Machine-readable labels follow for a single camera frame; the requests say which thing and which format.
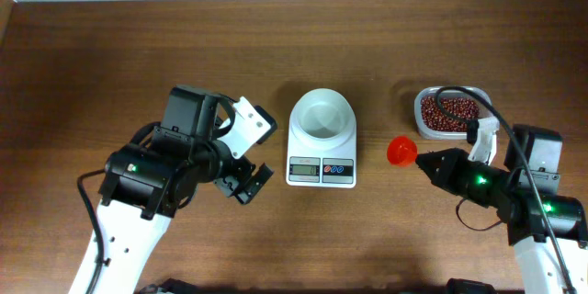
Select white digital kitchen scale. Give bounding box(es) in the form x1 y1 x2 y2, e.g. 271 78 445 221
286 111 357 188

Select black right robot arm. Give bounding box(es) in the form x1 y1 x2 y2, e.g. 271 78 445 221
416 124 587 293

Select red adzuki beans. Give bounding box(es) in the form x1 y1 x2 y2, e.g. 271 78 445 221
421 96 480 132

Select orange measuring scoop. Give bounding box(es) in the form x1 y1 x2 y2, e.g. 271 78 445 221
387 136 418 167

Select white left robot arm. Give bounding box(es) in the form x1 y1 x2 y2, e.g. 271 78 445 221
70 85 277 293

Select white round bowl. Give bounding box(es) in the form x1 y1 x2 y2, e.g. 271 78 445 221
291 88 354 139

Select clear plastic container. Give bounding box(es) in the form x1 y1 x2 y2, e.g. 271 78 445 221
413 86 492 141

